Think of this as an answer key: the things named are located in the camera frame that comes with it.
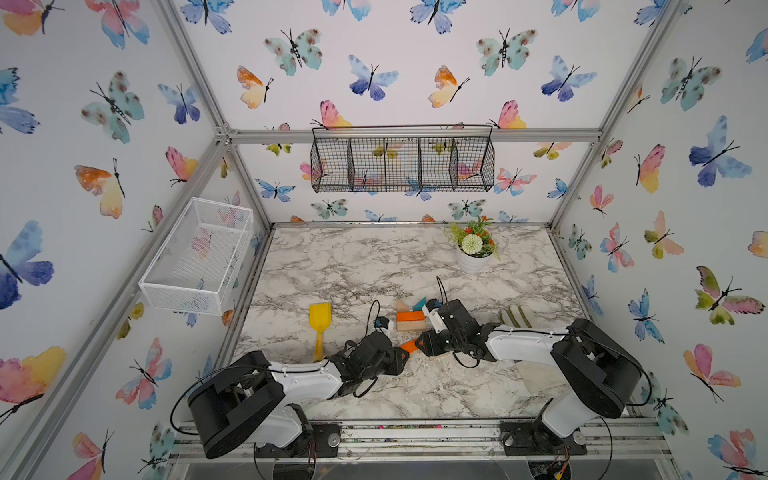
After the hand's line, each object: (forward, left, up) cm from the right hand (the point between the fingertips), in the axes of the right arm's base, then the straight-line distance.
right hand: (423, 338), depth 88 cm
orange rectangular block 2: (-2, +4, -2) cm, 5 cm away
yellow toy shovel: (+6, +32, -3) cm, 33 cm away
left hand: (-5, +4, +1) cm, 7 cm away
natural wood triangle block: (+11, +7, -2) cm, 13 cm away
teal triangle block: (+12, +1, -2) cm, 13 cm away
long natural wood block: (+5, +4, -1) cm, 6 cm away
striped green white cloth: (+10, -29, -3) cm, 31 cm away
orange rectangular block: (+9, +4, -3) cm, 10 cm away
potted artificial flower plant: (+25, -15, +14) cm, 32 cm away
